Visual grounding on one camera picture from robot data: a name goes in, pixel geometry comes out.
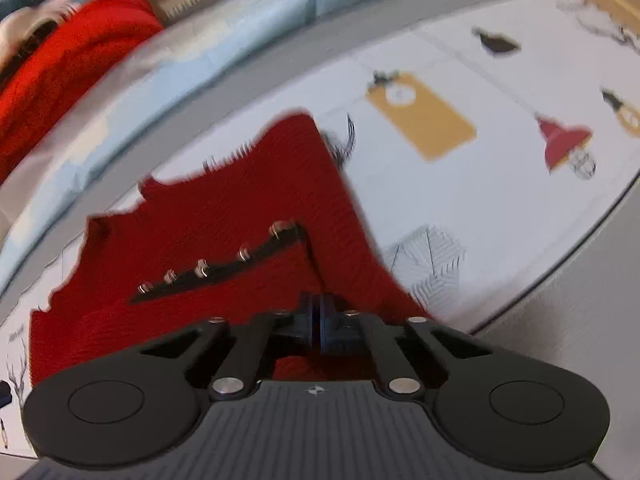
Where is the dark red knitted sweater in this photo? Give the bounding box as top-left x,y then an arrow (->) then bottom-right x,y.
29,113 -> 422,382

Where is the bright red fleece blanket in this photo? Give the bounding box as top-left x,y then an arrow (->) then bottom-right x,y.
1,0 -> 164,180

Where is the printed deer bed sheet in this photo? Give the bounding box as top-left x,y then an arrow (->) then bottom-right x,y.
1,0 -> 639,456

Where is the light blue folded quilt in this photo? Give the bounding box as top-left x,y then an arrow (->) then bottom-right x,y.
0,0 -> 522,281

